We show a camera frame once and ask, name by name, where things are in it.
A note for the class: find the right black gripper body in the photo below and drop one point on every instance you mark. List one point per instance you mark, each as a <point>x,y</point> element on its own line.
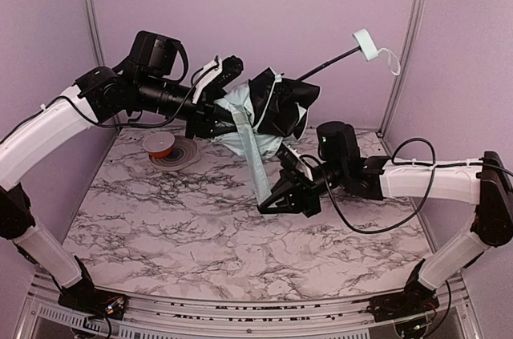
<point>306,193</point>

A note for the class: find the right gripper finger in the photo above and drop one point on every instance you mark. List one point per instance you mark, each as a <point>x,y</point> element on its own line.
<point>285,184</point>
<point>275,206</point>

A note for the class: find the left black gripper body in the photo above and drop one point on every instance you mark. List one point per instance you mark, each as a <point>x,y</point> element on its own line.
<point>199,119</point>

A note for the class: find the mint green folding umbrella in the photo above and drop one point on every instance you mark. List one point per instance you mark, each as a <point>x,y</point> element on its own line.
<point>270,108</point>

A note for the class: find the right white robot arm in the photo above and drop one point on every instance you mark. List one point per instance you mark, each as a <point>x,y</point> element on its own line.
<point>483,182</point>

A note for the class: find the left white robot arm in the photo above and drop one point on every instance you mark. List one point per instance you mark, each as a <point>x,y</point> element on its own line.
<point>139,83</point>

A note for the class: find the grey ringed plate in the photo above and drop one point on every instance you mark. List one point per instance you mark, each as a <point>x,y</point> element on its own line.
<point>185,153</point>

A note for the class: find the orange white bowl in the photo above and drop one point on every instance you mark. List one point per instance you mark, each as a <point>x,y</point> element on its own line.
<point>159,145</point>

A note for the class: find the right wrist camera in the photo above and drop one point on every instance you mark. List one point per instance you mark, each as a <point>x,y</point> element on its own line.
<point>292,167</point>

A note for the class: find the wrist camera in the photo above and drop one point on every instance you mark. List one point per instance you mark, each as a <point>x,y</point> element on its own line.
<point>208,83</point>
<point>292,167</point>

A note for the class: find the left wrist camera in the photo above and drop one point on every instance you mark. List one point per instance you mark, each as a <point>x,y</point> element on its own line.
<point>208,83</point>

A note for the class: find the front aluminium rail base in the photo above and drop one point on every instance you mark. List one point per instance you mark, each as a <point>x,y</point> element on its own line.
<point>149,316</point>

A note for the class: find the left aluminium frame post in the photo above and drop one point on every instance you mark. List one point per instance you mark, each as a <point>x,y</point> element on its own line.
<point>93,32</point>

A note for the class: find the aluminium frame post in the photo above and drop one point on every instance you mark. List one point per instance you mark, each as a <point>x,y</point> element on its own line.
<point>413,27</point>
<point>93,32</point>

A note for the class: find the right aluminium frame post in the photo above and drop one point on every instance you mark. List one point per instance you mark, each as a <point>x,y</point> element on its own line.
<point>413,27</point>

